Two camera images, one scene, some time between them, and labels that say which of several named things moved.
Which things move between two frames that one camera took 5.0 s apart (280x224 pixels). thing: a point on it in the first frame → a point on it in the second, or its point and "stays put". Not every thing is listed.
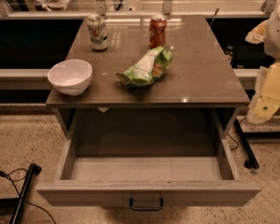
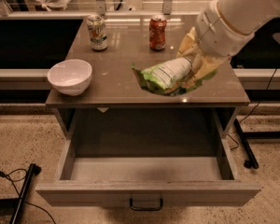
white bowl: x=71 y=77 stays put
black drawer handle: x=153 y=208 stays put
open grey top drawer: x=179 y=180 stays put
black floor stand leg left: x=34 y=171 stays put
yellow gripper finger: x=272 y=91 → x=189 y=42
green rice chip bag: x=147 y=69 → x=164 y=77
